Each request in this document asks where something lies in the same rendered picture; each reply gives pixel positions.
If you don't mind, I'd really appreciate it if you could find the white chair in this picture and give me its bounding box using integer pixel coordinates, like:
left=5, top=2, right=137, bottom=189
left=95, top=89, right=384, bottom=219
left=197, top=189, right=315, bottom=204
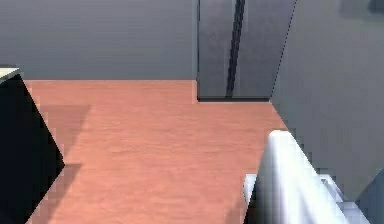
left=242, top=129, right=372, bottom=224

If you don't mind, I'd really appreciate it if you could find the black fridge handle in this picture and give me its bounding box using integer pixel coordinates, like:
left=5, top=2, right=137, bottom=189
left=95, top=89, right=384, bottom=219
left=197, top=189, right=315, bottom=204
left=225, top=0, right=247, bottom=99

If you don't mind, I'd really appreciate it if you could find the black cabinet with pale top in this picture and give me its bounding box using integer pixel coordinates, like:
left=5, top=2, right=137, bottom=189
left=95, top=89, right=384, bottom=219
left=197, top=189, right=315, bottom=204
left=0, top=66, right=66, bottom=224

